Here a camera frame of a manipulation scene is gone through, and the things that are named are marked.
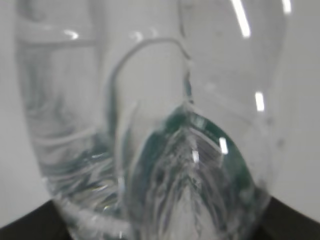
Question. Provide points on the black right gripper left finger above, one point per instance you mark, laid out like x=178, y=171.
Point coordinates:
x=43, y=223

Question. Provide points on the clear water bottle green label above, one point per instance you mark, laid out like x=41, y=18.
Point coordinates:
x=152, y=119

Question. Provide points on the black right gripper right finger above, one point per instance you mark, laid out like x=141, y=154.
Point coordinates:
x=281, y=222

